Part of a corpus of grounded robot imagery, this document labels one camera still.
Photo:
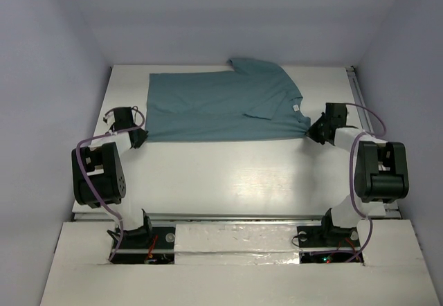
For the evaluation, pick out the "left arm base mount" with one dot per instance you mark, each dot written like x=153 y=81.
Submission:
x=140 y=248

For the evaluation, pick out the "aluminium rail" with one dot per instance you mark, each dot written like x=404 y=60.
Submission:
x=170 y=217
x=392 y=210

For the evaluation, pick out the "teal t-shirt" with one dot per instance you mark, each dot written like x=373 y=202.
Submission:
x=253 y=101

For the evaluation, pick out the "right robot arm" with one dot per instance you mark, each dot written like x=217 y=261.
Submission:
x=378 y=175

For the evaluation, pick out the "aluminium front rail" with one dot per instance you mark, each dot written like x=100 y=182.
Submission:
x=170 y=217

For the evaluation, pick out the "aluminium right side rail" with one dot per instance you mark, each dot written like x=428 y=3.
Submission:
x=392 y=210

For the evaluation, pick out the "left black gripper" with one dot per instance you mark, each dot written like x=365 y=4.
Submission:
x=138 y=137

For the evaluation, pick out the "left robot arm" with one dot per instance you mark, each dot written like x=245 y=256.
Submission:
x=97 y=171

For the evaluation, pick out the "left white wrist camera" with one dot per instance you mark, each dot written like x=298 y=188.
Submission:
x=109 y=117

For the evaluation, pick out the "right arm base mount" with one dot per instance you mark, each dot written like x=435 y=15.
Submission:
x=314 y=248

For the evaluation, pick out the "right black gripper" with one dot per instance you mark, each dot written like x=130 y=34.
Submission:
x=313 y=133

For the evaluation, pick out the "white foil-taped centre block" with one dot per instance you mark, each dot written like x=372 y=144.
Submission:
x=235 y=244

